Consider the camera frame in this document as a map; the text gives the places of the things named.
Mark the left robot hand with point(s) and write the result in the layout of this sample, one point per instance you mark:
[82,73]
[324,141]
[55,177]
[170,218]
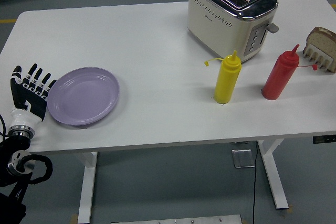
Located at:
[29,98]

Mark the purple plate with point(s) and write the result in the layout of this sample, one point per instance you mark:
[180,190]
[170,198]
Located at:
[84,96]

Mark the cream and chrome toaster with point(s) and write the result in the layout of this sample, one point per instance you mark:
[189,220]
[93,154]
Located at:
[215,24]

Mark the slice of bread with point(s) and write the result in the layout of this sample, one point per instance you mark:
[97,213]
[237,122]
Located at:
[323,40]

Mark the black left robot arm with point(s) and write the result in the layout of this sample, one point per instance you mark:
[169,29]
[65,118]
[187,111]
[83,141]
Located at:
[15,146]

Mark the small metal floor plate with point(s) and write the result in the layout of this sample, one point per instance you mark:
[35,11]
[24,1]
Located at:
[242,159]

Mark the white table leg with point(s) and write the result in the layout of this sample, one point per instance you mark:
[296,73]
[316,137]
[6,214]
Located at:
[275,182]
[86,187]

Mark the yellow squeeze bottle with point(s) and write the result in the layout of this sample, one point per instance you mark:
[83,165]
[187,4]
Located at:
[225,82]

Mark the red squeeze bottle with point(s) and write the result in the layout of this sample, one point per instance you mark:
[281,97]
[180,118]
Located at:
[278,79]

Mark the metal toast rack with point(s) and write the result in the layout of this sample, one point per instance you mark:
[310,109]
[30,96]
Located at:
[319,61]

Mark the black table control panel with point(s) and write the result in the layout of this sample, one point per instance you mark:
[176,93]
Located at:
[325,139]

